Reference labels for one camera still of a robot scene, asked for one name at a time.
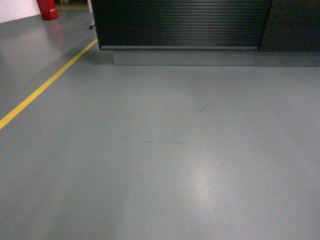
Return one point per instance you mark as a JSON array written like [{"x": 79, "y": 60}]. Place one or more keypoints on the red fire extinguisher box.
[{"x": 47, "y": 9}]

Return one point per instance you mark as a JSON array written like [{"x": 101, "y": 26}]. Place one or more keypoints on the black checkout counter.
[{"x": 268, "y": 33}]

